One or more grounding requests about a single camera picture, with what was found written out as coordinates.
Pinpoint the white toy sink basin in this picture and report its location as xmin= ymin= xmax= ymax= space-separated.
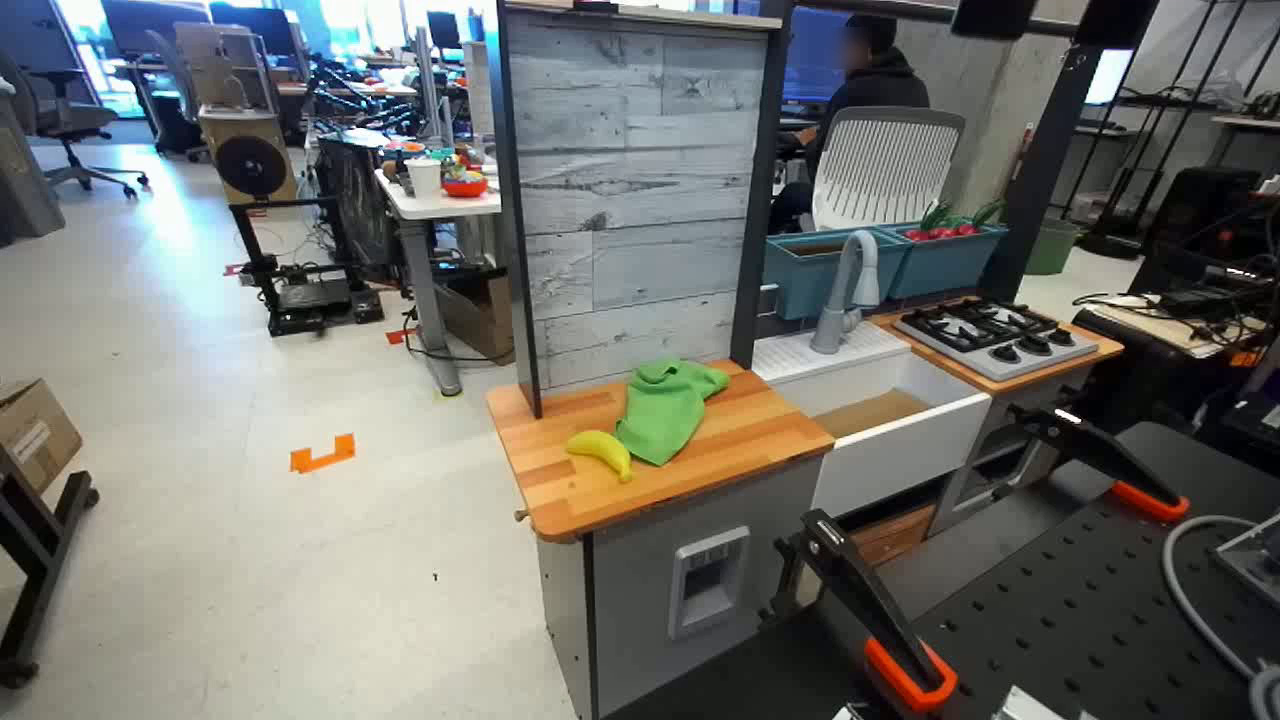
xmin=750 ymin=324 xmax=990 ymax=517

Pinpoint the toy stove top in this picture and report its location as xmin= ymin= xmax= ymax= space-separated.
xmin=895 ymin=300 xmax=1094 ymax=378

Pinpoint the white desk with items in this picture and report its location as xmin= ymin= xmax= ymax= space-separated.
xmin=376 ymin=171 xmax=498 ymax=395

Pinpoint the teal planter box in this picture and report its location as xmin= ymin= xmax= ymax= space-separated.
xmin=760 ymin=218 xmax=1013 ymax=326

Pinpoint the yellow toy banana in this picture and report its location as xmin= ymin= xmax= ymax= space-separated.
xmin=564 ymin=432 xmax=632 ymax=481

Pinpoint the black orange clamp front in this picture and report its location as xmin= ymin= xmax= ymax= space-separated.
xmin=766 ymin=506 xmax=958 ymax=720

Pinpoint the orange floor marker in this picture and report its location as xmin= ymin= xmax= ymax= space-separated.
xmin=286 ymin=432 xmax=357 ymax=474

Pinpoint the seated person in black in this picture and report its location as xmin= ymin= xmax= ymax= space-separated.
xmin=778 ymin=13 xmax=928 ymax=167

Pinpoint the black orange clamp rear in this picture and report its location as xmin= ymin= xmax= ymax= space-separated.
xmin=1013 ymin=408 xmax=1190 ymax=525

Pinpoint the cardboard box on stand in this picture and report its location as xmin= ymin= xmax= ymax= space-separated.
xmin=0 ymin=378 xmax=83 ymax=490

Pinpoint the green cloth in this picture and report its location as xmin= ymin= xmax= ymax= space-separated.
xmin=615 ymin=354 xmax=726 ymax=464

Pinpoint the grey toy faucet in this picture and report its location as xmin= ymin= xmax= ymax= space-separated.
xmin=813 ymin=228 xmax=879 ymax=354

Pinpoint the wooden counter cabinet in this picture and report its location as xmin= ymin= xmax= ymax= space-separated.
xmin=487 ymin=361 xmax=832 ymax=720

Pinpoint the black equipment cart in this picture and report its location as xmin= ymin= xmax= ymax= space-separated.
xmin=173 ymin=16 xmax=387 ymax=341

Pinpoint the white office chair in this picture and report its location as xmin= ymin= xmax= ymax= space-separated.
xmin=813 ymin=104 xmax=963 ymax=228

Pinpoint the black orange clamp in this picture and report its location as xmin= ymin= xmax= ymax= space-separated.
xmin=1013 ymin=408 xmax=1190 ymax=525
xmin=766 ymin=506 xmax=958 ymax=720

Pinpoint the grey wood backsplash panel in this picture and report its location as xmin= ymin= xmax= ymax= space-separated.
xmin=498 ymin=0 xmax=784 ymax=412

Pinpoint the grey cable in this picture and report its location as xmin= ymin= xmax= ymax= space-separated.
xmin=1161 ymin=513 xmax=1280 ymax=720

